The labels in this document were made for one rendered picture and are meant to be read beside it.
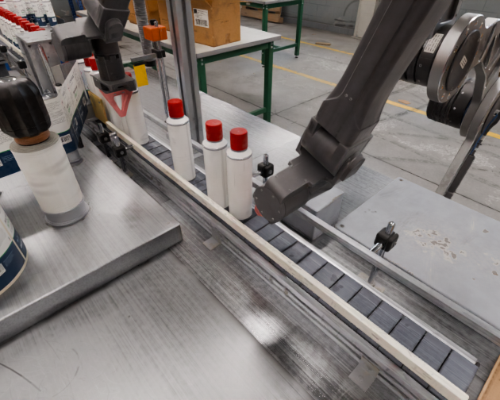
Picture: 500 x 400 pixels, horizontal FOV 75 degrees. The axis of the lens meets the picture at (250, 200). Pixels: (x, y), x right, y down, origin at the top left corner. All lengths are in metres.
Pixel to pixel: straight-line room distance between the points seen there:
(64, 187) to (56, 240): 0.11
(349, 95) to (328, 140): 0.07
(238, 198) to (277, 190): 0.25
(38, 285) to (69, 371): 0.17
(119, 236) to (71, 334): 0.20
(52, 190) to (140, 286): 0.26
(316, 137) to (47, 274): 0.54
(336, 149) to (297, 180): 0.07
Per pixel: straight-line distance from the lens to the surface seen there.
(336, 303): 0.56
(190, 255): 0.73
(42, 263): 0.75
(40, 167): 0.73
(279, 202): 0.44
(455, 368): 0.61
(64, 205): 0.78
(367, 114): 0.41
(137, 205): 0.80
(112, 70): 0.86
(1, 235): 0.70
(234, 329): 0.61
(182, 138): 0.78
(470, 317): 0.56
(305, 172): 0.46
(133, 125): 1.01
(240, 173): 0.64
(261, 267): 0.66
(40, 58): 1.23
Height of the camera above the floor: 1.36
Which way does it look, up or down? 39 degrees down
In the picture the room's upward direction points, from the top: straight up
